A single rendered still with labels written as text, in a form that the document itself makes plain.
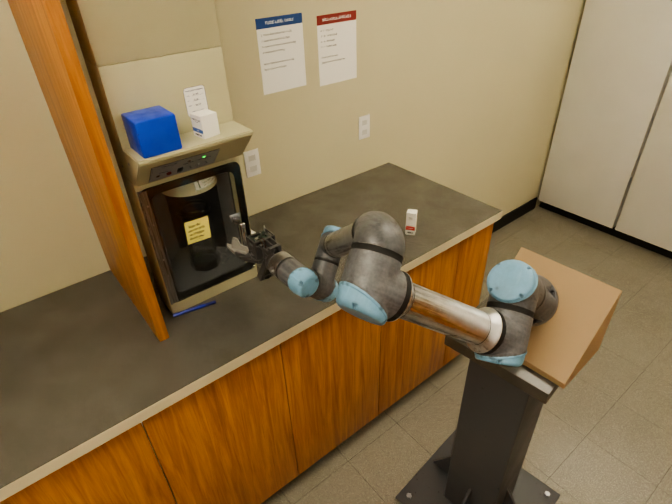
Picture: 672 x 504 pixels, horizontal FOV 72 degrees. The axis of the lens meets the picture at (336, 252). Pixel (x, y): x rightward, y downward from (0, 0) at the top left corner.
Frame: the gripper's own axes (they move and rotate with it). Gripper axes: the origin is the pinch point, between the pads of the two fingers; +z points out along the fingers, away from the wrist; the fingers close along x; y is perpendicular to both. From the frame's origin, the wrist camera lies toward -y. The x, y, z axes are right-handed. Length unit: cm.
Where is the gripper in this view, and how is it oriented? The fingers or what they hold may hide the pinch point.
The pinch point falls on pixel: (244, 240)
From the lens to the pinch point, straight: 152.6
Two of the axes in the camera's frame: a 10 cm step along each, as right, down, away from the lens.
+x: -7.8, 3.8, -5.0
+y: -0.3, -8.2, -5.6
